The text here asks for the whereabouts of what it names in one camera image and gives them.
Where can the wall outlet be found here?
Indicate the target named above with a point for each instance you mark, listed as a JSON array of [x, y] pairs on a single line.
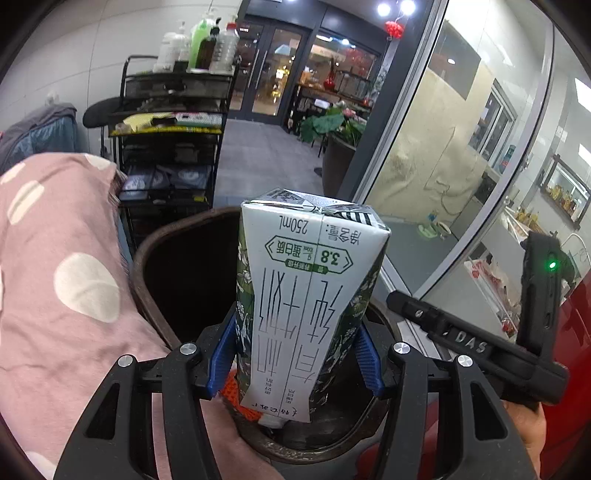
[[51, 98]]

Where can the green leafy plant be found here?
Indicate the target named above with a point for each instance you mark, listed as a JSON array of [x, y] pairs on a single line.
[[328, 124]]

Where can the dark brown bottle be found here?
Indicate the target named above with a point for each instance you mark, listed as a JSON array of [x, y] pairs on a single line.
[[207, 53]]

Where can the pink dotted blanket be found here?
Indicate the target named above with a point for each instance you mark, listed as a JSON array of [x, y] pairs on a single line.
[[60, 300]]

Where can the massage bed with blue skirt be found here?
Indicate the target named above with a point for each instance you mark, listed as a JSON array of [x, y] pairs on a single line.
[[46, 136]]

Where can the dark brown waste bin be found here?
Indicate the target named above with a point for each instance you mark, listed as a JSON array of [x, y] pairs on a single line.
[[184, 277]]

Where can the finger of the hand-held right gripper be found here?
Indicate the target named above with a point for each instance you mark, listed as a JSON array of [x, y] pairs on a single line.
[[415, 311]]

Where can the person's right hand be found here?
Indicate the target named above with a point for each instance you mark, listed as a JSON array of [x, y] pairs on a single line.
[[524, 438]]

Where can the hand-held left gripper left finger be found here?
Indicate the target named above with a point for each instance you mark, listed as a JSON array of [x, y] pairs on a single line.
[[221, 364]]

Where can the green and white milk carton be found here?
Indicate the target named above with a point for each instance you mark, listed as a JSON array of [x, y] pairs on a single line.
[[304, 300]]

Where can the yellow sheet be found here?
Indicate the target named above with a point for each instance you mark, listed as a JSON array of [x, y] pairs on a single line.
[[143, 122]]

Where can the black metal cart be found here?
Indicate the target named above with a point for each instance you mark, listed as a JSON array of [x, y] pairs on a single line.
[[171, 152]]

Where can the white plastic bottle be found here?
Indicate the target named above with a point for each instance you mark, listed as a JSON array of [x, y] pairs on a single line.
[[168, 53]]

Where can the bottles on cart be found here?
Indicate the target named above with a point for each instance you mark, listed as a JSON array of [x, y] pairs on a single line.
[[201, 41]]

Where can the dark plant pot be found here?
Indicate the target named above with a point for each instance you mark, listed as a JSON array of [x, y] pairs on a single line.
[[337, 166]]

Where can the red vase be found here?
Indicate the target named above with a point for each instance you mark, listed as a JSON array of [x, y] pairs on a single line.
[[329, 82]]

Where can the black stool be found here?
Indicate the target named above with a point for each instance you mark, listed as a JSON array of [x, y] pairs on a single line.
[[99, 113]]

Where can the orange foam fruit net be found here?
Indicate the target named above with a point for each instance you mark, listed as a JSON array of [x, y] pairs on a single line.
[[229, 394]]

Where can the red hanging lantern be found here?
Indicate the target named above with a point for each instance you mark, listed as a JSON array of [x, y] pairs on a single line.
[[395, 28]]

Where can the small green and white toy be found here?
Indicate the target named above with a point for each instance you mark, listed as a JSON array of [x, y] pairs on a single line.
[[431, 228]]

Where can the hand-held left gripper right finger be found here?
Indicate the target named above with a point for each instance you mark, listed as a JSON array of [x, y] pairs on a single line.
[[369, 364]]

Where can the grey blanket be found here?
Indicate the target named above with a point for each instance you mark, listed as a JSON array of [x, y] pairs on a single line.
[[32, 122]]

